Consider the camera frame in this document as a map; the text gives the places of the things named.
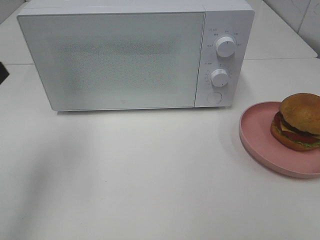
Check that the burger with sesame-free bun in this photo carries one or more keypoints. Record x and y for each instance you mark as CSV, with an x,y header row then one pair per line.
x,y
296,125

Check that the round white door button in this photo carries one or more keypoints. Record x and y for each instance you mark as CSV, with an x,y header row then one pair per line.
x,y
214,98

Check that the upper white power knob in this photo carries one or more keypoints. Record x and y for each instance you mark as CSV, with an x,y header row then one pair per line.
x,y
225,46

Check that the pink round plate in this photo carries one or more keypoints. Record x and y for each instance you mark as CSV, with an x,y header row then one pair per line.
x,y
257,139

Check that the white microwave oven body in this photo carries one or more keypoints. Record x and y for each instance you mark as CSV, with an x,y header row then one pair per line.
x,y
232,18

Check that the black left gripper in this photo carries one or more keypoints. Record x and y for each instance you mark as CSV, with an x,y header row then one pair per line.
x,y
3,73

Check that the white microwave door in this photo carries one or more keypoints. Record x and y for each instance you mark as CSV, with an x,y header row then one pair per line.
x,y
116,61

